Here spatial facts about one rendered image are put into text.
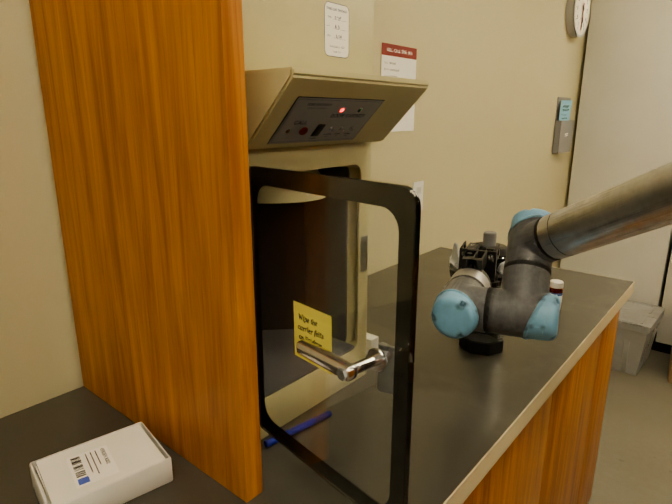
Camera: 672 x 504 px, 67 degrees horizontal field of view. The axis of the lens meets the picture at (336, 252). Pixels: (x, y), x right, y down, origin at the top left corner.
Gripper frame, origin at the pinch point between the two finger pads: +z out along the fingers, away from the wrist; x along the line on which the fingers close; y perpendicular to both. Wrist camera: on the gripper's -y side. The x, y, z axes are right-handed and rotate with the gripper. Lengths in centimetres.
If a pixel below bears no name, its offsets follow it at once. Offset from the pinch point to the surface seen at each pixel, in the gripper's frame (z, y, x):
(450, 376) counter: -18.5, -18.9, 3.1
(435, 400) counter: -28.7, -18.3, 3.6
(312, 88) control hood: -50, 38, 16
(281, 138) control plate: -48, 32, 22
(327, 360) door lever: -68, 11, 6
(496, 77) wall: 139, 39, 21
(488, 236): -0.9, 6.2, 0.0
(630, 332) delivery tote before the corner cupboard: 195, -101, -54
